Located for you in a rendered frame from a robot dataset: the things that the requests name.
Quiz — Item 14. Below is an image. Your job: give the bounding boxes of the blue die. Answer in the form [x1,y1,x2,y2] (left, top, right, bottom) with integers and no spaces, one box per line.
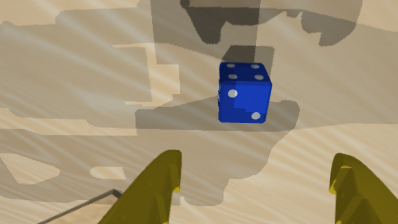
[218,62,272,123]

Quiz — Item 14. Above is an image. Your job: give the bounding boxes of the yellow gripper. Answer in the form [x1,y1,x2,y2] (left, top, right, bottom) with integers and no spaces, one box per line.
[98,150,398,224]

